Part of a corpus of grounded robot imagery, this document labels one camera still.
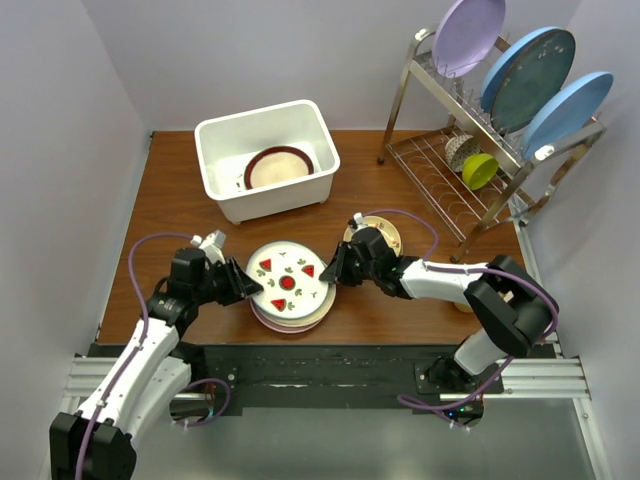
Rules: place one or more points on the light blue plate front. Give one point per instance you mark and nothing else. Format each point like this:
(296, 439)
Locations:
(567, 111)

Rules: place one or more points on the white plastic bin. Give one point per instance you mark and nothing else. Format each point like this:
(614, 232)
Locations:
(225, 145)

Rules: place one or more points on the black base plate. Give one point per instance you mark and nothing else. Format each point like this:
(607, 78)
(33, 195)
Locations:
(316, 376)

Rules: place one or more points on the aluminium rail frame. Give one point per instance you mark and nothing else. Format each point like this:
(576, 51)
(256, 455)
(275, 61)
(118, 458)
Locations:
(541, 376)

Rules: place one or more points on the light blue plate behind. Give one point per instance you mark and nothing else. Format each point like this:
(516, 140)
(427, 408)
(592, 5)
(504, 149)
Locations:
(498, 71)

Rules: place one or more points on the cream cup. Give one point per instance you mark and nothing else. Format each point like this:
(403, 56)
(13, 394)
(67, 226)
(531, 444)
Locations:
(463, 307)

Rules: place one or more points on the small cream floral plate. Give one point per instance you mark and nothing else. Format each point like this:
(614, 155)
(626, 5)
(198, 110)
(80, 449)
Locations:
(388, 231)

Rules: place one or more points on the steel dish rack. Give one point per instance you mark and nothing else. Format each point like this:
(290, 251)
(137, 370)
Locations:
(521, 187)

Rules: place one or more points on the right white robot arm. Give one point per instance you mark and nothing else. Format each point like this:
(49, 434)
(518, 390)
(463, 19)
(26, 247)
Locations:
(514, 311)

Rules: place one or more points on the light blue plate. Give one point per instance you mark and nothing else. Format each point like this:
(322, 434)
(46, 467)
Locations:
(567, 111)
(498, 71)

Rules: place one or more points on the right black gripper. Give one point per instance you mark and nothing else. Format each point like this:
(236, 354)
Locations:
(336, 271)

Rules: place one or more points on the red rimmed beige plate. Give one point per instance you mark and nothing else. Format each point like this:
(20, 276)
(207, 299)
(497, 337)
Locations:
(276, 165)

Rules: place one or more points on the patterned white bowl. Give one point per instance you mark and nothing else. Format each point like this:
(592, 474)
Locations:
(458, 149)

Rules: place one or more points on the watermelon pattern white plate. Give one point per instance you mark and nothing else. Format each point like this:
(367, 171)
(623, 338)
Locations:
(289, 275)

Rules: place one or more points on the pink plastic plate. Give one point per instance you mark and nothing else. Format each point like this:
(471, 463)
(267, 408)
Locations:
(278, 327)

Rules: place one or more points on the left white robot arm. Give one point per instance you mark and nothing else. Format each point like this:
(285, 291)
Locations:
(99, 440)

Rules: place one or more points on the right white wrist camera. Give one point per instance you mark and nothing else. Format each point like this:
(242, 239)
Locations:
(357, 222)

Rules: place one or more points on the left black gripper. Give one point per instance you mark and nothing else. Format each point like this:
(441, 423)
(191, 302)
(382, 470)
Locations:
(248, 285)

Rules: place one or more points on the lavender plate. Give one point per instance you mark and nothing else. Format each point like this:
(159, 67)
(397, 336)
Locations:
(466, 35)

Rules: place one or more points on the lime green bowl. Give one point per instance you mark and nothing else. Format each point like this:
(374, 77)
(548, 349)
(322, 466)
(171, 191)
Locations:
(478, 170)

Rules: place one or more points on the dark teal plate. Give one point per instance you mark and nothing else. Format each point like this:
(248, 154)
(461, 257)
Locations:
(532, 79)

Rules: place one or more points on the blue cream leaf plate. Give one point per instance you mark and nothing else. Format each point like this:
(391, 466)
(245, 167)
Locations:
(318, 314)

